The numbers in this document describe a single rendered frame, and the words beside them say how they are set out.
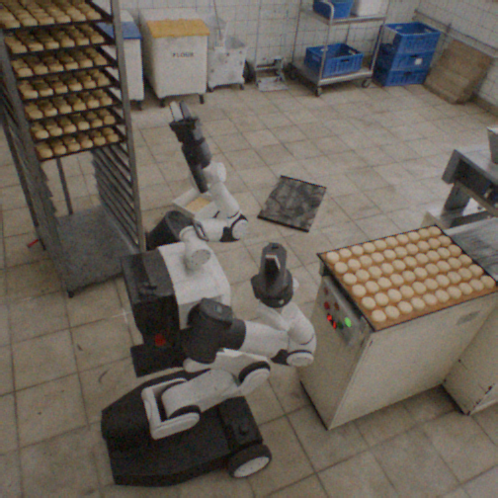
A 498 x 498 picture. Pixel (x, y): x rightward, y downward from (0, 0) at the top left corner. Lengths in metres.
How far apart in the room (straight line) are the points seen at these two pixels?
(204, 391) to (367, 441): 0.88
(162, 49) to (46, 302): 2.66
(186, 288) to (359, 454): 1.37
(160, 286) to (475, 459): 1.82
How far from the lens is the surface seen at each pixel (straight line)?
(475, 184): 2.22
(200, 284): 1.32
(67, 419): 2.42
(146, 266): 1.38
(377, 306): 1.66
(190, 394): 1.98
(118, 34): 2.11
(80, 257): 2.87
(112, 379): 2.47
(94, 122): 2.26
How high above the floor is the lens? 2.09
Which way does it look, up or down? 43 degrees down
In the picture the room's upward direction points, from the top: 7 degrees clockwise
